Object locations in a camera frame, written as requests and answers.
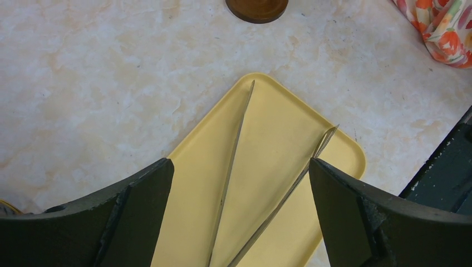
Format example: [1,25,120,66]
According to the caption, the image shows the yellow plastic tray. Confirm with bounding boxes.
[150,72,367,267]

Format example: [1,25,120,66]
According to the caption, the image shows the three-tier glass dessert stand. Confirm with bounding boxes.
[0,200,23,216]

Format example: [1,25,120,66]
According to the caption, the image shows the orange floral cloth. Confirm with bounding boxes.
[393,0,471,69]

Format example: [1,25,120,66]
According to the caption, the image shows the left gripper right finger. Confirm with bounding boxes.
[309,159,471,266]

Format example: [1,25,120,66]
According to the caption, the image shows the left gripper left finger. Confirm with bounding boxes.
[1,159,174,266]

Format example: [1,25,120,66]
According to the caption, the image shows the left brown coaster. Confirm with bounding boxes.
[225,0,288,24]

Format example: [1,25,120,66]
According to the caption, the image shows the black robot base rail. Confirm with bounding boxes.
[399,108,471,215]

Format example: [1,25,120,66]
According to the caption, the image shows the metal serving tongs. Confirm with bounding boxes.
[203,78,337,266]

